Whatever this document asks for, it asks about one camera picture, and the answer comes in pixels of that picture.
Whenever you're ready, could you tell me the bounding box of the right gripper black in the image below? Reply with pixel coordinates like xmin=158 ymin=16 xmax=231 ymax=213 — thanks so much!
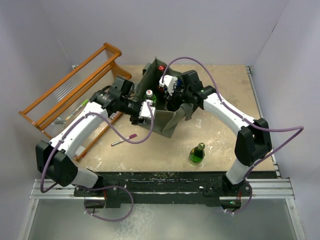
xmin=165 ymin=83 xmax=193 ymax=110

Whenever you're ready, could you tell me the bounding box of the green canvas bag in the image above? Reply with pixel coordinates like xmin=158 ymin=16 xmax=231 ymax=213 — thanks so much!
xmin=134 ymin=58 xmax=197 ymax=138

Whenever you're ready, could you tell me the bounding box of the green tea plastic bottle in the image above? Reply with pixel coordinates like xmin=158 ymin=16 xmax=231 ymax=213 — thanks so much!
xmin=144 ymin=89 xmax=157 ymax=106

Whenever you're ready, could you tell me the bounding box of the cola glass bottle red cap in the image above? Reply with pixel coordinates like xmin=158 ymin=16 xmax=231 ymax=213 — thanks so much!
xmin=156 ymin=65 xmax=166 ymax=93

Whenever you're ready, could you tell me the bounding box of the green glass bottle front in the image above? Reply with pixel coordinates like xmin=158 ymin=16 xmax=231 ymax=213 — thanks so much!
xmin=189 ymin=142 xmax=205 ymax=165

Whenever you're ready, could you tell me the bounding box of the blue yellow juice carton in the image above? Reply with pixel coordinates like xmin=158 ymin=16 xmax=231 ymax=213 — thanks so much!
xmin=176 ymin=78 xmax=182 ymax=86

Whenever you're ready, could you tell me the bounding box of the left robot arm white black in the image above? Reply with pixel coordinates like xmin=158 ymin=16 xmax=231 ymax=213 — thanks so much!
xmin=35 ymin=76 xmax=141 ymax=196

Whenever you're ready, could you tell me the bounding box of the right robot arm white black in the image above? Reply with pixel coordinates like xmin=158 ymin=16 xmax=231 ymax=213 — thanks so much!
xmin=159 ymin=70 xmax=272 ymax=196

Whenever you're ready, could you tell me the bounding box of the pink white marker pen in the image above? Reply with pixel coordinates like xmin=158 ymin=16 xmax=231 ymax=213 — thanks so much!
xmin=110 ymin=134 xmax=137 ymax=147

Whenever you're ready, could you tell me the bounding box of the green marker pen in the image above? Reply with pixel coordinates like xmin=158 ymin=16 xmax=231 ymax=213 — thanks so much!
xmin=65 ymin=99 xmax=89 ymax=121

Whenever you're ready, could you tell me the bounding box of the orange wooden rack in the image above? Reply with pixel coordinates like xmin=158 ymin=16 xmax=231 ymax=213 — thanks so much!
xmin=18 ymin=42 xmax=132 ymax=162

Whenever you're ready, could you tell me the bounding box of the white box on rack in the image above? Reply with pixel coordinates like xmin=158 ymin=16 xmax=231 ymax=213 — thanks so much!
xmin=75 ymin=145 xmax=86 ymax=156

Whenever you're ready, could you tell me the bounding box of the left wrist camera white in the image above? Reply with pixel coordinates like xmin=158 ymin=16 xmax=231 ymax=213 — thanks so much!
xmin=138 ymin=99 xmax=156 ymax=120

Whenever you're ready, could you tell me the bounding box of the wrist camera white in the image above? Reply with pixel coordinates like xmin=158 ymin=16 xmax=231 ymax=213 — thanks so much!
xmin=159 ymin=75 xmax=178 ymax=96
xmin=138 ymin=99 xmax=156 ymax=120

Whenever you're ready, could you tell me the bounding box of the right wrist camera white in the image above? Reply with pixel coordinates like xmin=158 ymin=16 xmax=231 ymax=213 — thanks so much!
xmin=159 ymin=75 xmax=178 ymax=96

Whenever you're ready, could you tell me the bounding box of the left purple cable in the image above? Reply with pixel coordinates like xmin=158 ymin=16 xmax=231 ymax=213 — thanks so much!
xmin=39 ymin=100 xmax=155 ymax=222

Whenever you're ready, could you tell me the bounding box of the purple cable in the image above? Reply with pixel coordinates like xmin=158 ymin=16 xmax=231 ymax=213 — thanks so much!
xmin=160 ymin=56 xmax=305 ymax=215
xmin=39 ymin=100 xmax=155 ymax=222

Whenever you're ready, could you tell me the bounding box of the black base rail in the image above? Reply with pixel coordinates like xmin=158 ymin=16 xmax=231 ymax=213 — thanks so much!
xmin=72 ymin=170 xmax=278 ymax=209

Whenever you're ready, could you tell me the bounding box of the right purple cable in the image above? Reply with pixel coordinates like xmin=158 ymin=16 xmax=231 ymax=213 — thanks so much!
xmin=160 ymin=56 xmax=305 ymax=215

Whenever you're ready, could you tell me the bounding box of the aluminium frame rail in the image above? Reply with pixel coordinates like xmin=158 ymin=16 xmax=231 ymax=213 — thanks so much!
xmin=19 ymin=178 xmax=306 ymax=240

